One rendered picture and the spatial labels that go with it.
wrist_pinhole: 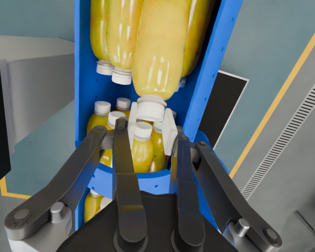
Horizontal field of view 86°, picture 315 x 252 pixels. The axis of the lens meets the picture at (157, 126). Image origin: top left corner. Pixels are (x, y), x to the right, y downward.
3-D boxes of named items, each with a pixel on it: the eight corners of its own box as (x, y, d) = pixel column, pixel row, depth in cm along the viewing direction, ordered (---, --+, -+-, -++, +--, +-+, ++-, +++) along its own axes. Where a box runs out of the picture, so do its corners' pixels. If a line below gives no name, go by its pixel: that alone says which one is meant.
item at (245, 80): (142, 188, 201) (141, 199, 187) (185, 59, 139) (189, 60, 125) (182, 195, 209) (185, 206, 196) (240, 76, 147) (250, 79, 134)
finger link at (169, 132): (171, 131, 17) (178, 132, 17) (165, 107, 23) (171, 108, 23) (164, 155, 18) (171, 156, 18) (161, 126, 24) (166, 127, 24)
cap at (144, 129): (153, 138, 35) (155, 130, 35) (136, 139, 34) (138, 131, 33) (146, 129, 38) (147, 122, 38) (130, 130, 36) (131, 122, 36)
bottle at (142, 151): (147, 203, 43) (163, 140, 35) (120, 211, 39) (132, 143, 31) (137, 182, 48) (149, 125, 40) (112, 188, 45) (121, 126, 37)
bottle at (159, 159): (138, 171, 53) (149, 118, 45) (160, 177, 52) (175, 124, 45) (132, 188, 46) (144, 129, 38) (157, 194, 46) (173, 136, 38)
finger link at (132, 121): (131, 150, 18) (124, 149, 17) (134, 122, 24) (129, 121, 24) (135, 125, 16) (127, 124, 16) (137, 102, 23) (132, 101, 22)
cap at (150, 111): (133, 101, 24) (130, 114, 24) (147, 97, 21) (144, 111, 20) (155, 108, 26) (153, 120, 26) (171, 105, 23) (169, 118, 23)
